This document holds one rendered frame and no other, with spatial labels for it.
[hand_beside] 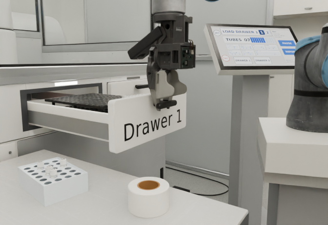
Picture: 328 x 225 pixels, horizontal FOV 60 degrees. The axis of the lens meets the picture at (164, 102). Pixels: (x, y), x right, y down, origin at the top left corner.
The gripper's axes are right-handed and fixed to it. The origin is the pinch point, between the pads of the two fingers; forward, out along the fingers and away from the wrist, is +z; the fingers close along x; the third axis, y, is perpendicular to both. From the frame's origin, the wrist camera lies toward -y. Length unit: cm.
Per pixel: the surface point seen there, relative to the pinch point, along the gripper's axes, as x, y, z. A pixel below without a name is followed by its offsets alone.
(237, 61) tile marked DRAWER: 82, -11, -9
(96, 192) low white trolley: -20.0, -1.0, 14.4
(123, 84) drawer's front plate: 23.8, -33.3, -1.2
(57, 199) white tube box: -26.6, -3.7, 13.8
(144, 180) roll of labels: -18.0, 8.9, 10.4
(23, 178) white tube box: -27.2, -13.5, 12.1
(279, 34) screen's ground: 114, 1, -24
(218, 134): 166, -55, 54
